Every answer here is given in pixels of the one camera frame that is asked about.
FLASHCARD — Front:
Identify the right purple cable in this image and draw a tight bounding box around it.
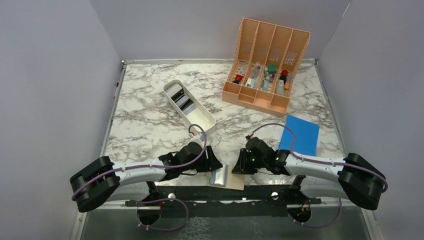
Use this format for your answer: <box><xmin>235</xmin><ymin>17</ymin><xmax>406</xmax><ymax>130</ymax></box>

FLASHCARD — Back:
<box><xmin>245</xmin><ymin>123</ymin><xmax>389</xmax><ymax>229</ymax></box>

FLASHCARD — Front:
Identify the peach plastic desk organizer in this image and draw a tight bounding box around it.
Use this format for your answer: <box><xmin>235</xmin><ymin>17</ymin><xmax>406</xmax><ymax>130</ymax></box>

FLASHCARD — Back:
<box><xmin>222</xmin><ymin>18</ymin><xmax>311</xmax><ymax>117</ymax></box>

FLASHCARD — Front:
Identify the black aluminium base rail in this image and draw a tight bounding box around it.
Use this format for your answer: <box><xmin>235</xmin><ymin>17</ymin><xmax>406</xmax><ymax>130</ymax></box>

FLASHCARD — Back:
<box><xmin>78</xmin><ymin>184</ymin><xmax>352</xmax><ymax>220</ymax></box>

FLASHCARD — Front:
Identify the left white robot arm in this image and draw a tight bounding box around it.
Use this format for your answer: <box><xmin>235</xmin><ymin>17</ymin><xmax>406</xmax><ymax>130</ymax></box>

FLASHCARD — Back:
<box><xmin>69</xmin><ymin>141</ymin><xmax>223</xmax><ymax>213</ymax></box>

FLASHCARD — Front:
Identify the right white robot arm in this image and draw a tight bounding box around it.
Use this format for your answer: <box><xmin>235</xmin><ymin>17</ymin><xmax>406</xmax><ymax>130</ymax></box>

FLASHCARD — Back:
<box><xmin>231</xmin><ymin>137</ymin><xmax>388</xmax><ymax>210</ymax></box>

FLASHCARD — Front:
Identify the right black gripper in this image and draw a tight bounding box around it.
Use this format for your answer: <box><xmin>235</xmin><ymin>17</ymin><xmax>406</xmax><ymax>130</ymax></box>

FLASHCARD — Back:
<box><xmin>232</xmin><ymin>147</ymin><xmax>267</xmax><ymax>174</ymax></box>

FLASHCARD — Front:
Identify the stack of cards in tray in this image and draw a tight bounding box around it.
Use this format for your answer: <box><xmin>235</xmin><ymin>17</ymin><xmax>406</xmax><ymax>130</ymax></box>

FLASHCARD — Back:
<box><xmin>165</xmin><ymin>83</ymin><xmax>197</xmax><ymax>115</ymax></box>

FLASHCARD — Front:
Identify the red capped black bottle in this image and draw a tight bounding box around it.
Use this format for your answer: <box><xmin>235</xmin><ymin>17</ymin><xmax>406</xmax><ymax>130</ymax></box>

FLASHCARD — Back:
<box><xmin>232</xmin><ymin>74</ymin><xmax>244</xmax><ymax>84</ymax></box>

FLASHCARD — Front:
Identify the green capped bottle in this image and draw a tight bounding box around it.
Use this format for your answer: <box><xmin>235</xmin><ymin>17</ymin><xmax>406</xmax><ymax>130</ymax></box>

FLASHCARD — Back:
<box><xmin>267</xmin><ymin>64</ymin><xmax>277</xmax><ymax>74</ymax></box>

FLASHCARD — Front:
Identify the blue flat board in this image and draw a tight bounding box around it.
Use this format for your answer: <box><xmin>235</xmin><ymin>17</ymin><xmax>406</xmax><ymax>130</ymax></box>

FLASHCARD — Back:
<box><xmin>285</xmin><ymin>115</ymin><xmax>320</xmax><ymax>156</ymax></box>

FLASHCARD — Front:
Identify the red capped bottle right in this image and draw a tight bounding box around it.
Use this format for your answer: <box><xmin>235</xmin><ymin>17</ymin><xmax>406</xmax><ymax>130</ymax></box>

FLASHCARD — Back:
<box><xmin>279</xmin><ymin>70</ymin><xmax>289</xmax><ymax>84</ymax></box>

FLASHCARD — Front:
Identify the white oblong plastic tray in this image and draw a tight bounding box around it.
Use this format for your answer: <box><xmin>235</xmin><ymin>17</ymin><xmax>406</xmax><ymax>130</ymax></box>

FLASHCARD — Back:
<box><xmin>162</xmin><ymin>79</ymin><xmax>216</xmax><ymax>136</ymax></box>

